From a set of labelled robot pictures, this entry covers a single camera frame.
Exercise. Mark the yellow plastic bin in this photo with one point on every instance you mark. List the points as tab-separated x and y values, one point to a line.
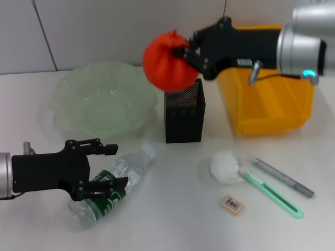
267	104

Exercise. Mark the pale green glass fruit plate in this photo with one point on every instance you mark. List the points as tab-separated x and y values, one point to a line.
104	104

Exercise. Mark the beige barcode eraser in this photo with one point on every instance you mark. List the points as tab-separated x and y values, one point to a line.
233	204

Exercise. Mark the right wrist camera housing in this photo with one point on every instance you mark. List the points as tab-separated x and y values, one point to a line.
314	13

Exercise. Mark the white paper ball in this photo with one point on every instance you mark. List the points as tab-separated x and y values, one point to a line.
225	167

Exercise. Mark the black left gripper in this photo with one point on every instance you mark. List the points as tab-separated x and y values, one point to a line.
49	172

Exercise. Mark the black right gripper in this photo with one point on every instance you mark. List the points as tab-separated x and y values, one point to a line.
243	47

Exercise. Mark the black mesh pen holder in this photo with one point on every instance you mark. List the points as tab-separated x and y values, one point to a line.
183	125

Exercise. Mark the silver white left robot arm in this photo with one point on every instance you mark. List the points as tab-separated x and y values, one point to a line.
5	175

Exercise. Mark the mint green utility knife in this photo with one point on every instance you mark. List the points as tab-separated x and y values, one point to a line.
274	193

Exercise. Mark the grey marker pen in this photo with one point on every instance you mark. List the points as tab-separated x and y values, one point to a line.
282	177

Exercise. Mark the clear green-label water bottle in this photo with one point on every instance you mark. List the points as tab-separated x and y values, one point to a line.
81	211

